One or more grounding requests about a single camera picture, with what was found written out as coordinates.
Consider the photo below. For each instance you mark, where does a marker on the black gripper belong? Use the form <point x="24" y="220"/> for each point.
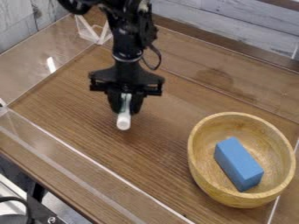
<point x="127" y="78"/>

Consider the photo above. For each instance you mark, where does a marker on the green Expo marker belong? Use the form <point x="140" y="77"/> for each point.
<point x="123" y="119"/>

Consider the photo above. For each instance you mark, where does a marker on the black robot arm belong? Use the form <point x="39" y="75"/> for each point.
<point x="131" y="23"/>

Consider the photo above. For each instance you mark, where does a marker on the brown wooden bowl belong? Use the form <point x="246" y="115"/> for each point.
<point x="266" y="144"/>

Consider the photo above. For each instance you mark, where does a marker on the blue foam block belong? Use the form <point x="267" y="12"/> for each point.
<point x="241" y="167"/>

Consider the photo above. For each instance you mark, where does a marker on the black metal table leg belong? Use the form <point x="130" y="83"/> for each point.
<point x="39" y="192"/>

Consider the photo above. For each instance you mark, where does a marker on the clear acrylic corner bracket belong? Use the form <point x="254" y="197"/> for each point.
<point x="92" y="32"/>

